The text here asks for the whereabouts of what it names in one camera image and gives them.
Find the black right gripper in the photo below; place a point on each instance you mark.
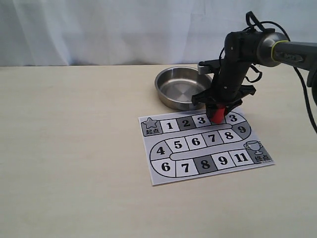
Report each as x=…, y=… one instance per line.
x=226, y=87

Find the red cylinder game piece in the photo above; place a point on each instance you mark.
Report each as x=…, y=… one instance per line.
x=218, y=114

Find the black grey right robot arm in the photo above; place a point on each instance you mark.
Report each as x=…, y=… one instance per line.
x=274, y=49

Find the stainless steel bowl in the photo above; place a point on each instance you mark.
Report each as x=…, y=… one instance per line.
x=176, y=85

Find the printed number game board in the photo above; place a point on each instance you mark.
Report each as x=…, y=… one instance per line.
x=186, y=145

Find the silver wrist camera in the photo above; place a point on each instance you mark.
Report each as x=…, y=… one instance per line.
x=208, y=67

